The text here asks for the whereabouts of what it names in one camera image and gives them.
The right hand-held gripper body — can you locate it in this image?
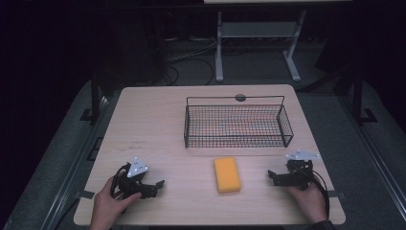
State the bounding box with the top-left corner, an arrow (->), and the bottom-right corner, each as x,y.
277,149 -> 321,192

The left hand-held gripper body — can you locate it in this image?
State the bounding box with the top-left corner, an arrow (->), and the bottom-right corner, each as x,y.
115,155 -> 151,200

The person's right hand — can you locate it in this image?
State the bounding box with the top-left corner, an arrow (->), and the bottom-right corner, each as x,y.
284,182 -> 328,224

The person's left hand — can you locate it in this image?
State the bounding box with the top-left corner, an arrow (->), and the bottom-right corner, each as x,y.
89,176 -> 143,230

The yellow sponge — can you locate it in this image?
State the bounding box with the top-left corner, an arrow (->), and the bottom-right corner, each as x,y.
213,156 -> 242,195

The black metal stand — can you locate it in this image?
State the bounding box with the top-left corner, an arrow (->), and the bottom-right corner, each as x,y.
350,75 -> 379,126
79,71 -> 103,125

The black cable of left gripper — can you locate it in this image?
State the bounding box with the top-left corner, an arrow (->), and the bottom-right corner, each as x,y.
109,163 -> 132,201

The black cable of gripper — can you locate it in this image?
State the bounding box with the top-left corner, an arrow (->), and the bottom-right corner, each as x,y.
309,170 -> 331,221
109,163 -> 132,201

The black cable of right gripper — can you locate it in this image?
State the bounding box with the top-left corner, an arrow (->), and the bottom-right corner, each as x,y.
309,170 -> 331,221

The black wire basket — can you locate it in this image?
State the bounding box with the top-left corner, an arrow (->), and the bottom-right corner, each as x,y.
183,94 -> 295,150

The metal floor rail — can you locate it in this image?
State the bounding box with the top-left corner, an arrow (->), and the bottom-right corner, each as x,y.
336,94 -> 406,214
39,94 -> 111,230

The bundle of floor cables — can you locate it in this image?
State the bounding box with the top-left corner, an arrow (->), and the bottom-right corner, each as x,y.
164,35 -> 218,86

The white metal desk frame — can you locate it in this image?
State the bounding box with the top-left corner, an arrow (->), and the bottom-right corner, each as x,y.
214,9 -> 307,83

